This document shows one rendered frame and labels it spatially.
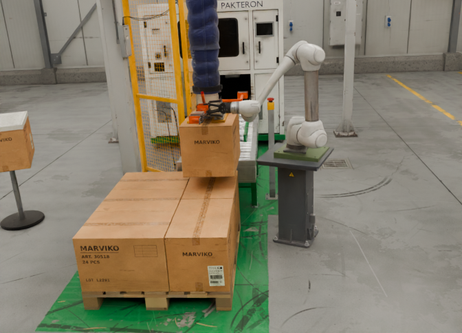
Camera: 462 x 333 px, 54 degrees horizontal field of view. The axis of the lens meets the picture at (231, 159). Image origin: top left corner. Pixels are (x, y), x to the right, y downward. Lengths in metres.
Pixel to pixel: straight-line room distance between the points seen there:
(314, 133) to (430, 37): 10.08
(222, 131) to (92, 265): 1.29
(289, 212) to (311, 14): 9.33
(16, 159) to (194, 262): 2.07
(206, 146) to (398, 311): 1.72
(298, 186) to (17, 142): 2.44
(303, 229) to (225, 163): 0.88
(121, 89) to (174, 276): 2.31
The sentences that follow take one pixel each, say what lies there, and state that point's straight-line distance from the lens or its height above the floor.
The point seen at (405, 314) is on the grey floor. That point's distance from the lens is 3.22.
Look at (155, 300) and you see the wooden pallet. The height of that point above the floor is 0.08.
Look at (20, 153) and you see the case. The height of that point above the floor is 0.77.
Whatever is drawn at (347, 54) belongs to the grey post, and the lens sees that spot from 6.70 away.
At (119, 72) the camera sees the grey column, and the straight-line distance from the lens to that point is 4.72.
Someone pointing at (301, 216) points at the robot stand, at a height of 0.26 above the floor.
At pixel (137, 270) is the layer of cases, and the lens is 3.08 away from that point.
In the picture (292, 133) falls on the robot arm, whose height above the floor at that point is 0.94.
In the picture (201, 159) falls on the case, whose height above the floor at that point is 0.81.
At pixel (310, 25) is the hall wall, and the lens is 12.63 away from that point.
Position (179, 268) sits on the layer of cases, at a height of 0.32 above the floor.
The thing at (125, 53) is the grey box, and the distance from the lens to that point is 4.62.
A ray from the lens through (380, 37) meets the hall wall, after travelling 12.92.
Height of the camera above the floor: 1.91
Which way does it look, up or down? 19 degrees down
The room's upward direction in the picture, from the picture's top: 3 degrees counter-clockwise
